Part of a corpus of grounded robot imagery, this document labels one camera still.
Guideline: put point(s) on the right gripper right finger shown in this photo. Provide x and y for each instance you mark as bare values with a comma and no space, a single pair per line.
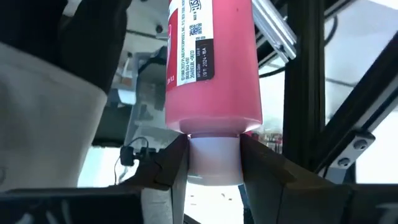
280,193

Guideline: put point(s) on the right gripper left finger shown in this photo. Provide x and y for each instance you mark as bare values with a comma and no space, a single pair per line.
164,174

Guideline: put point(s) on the pink paint bottle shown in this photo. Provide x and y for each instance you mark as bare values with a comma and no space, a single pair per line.
217,93

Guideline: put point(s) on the shelving rack red bins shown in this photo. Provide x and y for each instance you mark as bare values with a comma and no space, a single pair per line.
273,143

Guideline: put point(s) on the LED light bar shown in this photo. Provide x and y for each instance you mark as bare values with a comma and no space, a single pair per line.
273,28

